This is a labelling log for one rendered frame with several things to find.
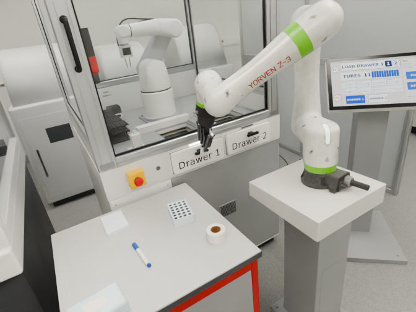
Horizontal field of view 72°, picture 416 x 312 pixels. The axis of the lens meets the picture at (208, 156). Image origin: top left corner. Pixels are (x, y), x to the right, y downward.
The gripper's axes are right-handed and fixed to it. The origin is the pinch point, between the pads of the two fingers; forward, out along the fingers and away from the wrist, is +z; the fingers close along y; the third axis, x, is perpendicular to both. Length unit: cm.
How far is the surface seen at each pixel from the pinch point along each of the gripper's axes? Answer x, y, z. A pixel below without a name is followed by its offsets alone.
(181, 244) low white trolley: -30.8, 36.9, 4.0
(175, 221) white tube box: -28.2, 27.1, 4.2
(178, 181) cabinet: -12.7, -1.4, 16.8
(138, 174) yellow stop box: -31.9, -1.6, 2.8
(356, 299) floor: 56, 80, 69
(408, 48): 166, -8, -21
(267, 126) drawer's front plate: 43.9, -4.4, 3.5
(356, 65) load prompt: 95, 2, -26
